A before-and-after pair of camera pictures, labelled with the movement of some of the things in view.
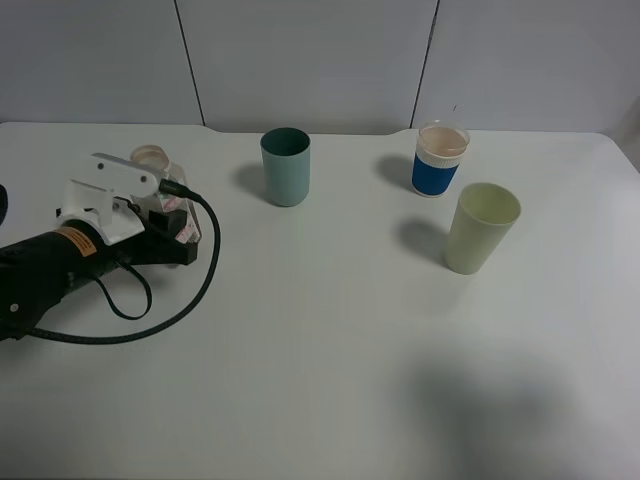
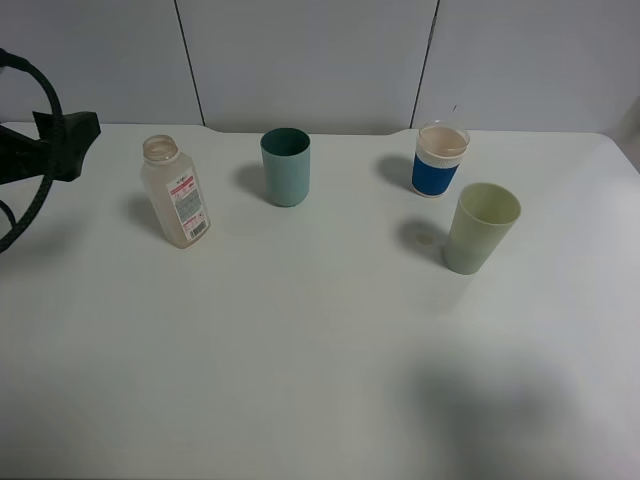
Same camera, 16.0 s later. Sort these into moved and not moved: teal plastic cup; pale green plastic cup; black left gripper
Moved: black left gripper
Not moved: teal plastic cup; pale green plastic cup
